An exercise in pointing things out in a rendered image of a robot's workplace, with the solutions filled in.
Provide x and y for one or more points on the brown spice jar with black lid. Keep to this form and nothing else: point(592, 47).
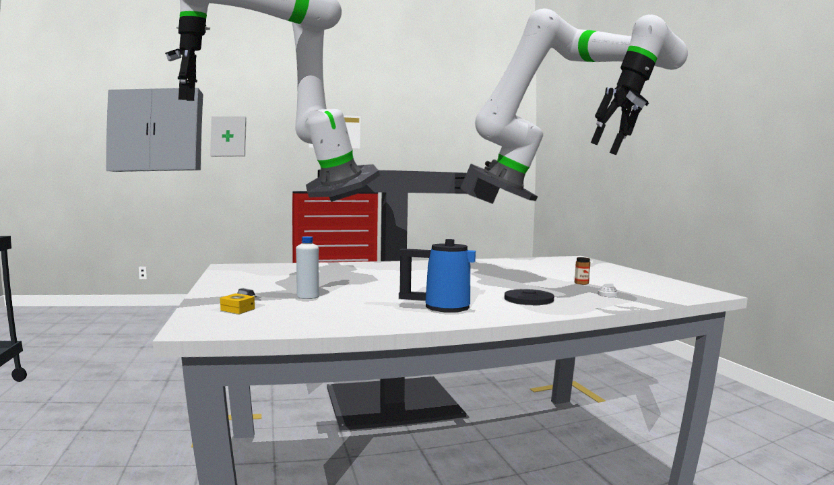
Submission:
point(582, 270)

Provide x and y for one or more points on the white kitchen timer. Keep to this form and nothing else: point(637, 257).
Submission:
point(608, 290)

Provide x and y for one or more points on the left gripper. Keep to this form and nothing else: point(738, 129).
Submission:
point(627, 80)

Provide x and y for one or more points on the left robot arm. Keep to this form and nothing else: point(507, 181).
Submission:
point(652, 44)

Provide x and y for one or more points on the black round disc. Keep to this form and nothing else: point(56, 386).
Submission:
point(529, 297)

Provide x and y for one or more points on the grey bottle with blue cap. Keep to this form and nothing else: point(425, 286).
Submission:
point(307, 269)

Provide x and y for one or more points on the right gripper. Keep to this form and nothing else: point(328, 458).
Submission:
point(190, 43)

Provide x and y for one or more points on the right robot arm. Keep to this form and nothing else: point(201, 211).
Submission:
point(325, 129)

